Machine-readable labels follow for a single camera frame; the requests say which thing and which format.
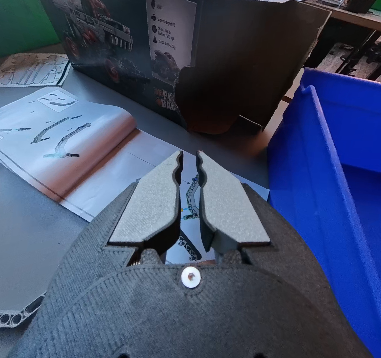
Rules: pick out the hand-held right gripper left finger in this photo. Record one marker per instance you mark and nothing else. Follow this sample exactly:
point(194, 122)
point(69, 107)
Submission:
point(148, 209)

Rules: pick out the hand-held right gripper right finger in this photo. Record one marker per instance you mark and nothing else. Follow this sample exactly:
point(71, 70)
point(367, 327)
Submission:
point(229, 209)

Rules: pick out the lego instruction booklet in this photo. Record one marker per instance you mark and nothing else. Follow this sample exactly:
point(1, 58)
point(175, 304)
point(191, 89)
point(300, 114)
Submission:
point(74, 132)

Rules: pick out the black lego set box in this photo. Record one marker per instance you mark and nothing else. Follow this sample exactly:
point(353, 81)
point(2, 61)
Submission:
point(125, 66)

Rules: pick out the grey lego assembly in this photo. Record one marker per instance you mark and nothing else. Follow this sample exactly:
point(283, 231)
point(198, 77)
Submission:
point(15, 316)

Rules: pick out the lego sticker sheet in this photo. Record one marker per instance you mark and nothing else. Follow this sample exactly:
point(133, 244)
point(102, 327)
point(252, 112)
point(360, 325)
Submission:
point(29, 72)

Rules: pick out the blue plastic bin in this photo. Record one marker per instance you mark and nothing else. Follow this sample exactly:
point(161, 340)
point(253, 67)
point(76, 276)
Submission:
point(312, 170)

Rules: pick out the wooden table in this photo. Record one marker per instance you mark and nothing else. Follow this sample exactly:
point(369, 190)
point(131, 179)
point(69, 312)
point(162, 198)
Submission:
point(351, 17)

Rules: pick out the green panel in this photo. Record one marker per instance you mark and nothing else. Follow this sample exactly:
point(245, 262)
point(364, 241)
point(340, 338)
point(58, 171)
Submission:
point(23, 13)

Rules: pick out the dark storage box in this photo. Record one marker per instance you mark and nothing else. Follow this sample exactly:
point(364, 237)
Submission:
point(360, 4)

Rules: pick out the black chair frame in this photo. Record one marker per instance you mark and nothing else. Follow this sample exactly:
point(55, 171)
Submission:
point(357, 57)

